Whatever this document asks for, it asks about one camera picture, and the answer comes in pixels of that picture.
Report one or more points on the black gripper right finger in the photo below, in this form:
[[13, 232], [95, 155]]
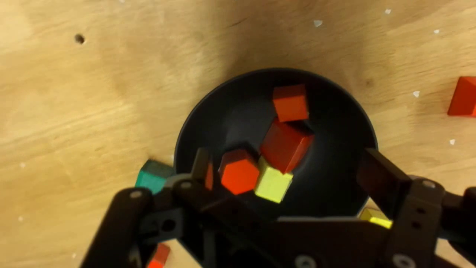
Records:
[[417, 213]]

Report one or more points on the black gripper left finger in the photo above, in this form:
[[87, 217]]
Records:
[[150, 223]]

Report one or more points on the small yellow wooden block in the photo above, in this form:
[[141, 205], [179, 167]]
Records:
[[376, 217]]

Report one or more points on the green wooden block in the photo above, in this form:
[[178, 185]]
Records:
[[154, 176]]

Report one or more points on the orange-red hexagonal wooden block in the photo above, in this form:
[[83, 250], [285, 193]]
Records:
[[240, 171]]

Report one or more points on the medium yellow wooden block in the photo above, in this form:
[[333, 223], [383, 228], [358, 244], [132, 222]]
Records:
[[275, 183]]

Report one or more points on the black round bowl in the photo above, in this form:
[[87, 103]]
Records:
[[233, 113]]

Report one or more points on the red wooden block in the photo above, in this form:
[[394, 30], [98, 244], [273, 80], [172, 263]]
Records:
[[285, 143]]

